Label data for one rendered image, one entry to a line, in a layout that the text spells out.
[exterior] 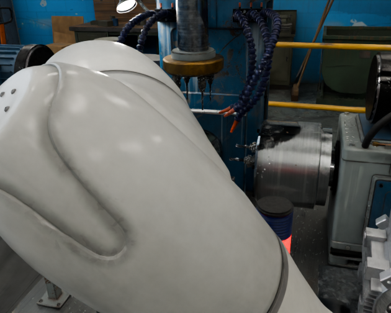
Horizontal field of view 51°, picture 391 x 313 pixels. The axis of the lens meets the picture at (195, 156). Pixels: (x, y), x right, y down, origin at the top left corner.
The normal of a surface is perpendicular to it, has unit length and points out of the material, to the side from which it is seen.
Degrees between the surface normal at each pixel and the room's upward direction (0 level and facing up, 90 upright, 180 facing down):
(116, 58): 13
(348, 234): 90
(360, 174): 90
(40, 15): 90
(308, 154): 51
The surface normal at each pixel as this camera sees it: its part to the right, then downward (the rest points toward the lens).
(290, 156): -0.25, -0.14
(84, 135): 0.36, -0.27
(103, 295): -0.12, 0.63
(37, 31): -0.33, 0.40
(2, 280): 0.34, 0.47
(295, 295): 0.82, -0.07
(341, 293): -0.03, -0.91
